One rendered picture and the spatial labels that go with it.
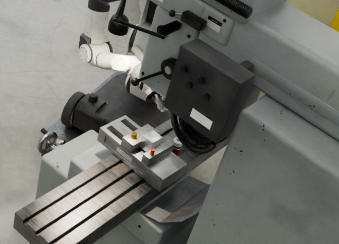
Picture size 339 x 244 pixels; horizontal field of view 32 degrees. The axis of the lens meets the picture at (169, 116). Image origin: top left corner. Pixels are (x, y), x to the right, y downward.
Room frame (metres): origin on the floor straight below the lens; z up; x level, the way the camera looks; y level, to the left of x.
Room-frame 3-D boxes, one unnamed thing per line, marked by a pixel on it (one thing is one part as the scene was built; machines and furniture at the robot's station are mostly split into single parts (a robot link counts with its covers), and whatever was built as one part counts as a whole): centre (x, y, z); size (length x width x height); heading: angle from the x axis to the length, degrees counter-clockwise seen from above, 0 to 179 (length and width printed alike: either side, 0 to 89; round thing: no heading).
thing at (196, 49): (1.34, -0.07, 1.62); 0.20 x 0.09 x 0.21; 62
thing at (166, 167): (1.79, 0.06, 0.97); 0.35 x 0.15 x 0.11; 60
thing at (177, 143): (1.87, -0.06, 0.97); 0.04 x 0.04 x 0.11
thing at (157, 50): (1.78, 0.03, 1.47); 0.21 x 0.19 x 0.32; 152
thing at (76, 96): (2.47, 0.50, 0.50); 0.20 x 0.05 x 0.20; 165
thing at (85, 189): (1.82, 0.01, 0.88); 1.24 x 0.23 x 0.08; 152
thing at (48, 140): (2.01, 0.47, 0.62); 0.16 x 0.12 x 0.12; 62
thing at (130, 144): (1.80, 0.09, 1.01); 0.15 x 0.06 x 0.04; 150
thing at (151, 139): (1.77, 0.04, 1.03); 0.06 x 0.05 x 0.06; 150
